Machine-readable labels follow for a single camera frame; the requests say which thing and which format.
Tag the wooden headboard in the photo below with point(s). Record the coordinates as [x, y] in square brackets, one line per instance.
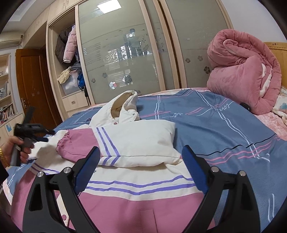
[280, 51]

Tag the brown wooden room door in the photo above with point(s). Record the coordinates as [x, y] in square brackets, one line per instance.
[34, 87]

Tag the light wood cabinet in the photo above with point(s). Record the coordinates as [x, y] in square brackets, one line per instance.
[7, 129]

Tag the pink and white hooded jacket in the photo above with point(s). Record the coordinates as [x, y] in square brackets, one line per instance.
[141, 183]

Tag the pink hanging puffer jacket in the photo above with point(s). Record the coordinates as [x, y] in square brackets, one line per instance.
[71, 46]

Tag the person left hand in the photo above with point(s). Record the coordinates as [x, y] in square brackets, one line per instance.
[8, 147]

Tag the blue striped bed sheet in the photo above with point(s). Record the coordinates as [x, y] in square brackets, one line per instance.
[227, 136]

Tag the rolled pink quilt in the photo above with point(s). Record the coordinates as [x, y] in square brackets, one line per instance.
[244, 69]

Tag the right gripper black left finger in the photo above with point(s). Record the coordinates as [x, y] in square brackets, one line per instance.
[42, 214]

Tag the wooden bookshelf with books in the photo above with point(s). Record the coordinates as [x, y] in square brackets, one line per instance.
[8, 109]

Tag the floral pink pillow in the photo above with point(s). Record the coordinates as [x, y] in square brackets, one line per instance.
[276, 119]

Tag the wall air conditioner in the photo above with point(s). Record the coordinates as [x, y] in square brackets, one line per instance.
[10, 39]

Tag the dark hanging jacket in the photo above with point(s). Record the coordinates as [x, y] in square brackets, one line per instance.
[61, 44]

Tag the clear plastic storage box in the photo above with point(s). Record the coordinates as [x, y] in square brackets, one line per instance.
[71, 85]

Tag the blue garment in wardrobe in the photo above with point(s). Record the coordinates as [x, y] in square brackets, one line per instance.
[81, 81]

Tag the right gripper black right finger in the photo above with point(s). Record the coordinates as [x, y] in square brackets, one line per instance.
[229, 203]

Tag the wardrobe wooden drawer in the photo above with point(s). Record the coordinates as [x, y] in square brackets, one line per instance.
[75, 101]

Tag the beige knitted cloth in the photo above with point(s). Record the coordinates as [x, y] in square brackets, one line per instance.
[63, 77]

